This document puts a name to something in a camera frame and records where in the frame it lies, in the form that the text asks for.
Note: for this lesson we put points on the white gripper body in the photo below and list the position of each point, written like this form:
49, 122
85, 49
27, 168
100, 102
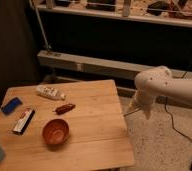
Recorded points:
143, 100

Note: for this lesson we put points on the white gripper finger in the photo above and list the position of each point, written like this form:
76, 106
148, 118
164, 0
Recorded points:
147, 113
131, 107

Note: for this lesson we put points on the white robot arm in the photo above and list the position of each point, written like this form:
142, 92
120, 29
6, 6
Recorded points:
158, 81

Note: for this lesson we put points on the wooden table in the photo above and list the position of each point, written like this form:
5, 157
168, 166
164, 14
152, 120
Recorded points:
98, 133

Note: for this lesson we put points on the brown wrapped snack bar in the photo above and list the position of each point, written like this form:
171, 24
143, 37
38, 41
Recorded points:
64, 108

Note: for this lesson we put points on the orange bowl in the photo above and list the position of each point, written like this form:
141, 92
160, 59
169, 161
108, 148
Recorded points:
55, 132

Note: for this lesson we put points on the white tube with red label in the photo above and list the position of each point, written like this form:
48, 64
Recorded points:
50, 92

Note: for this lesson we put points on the cluttered back shelf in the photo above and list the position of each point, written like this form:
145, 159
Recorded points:
167, 12

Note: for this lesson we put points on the metal pole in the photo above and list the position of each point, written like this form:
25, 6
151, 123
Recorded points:
47, 45

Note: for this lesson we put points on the black and white box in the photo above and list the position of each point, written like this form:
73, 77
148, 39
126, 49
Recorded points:
23, 121

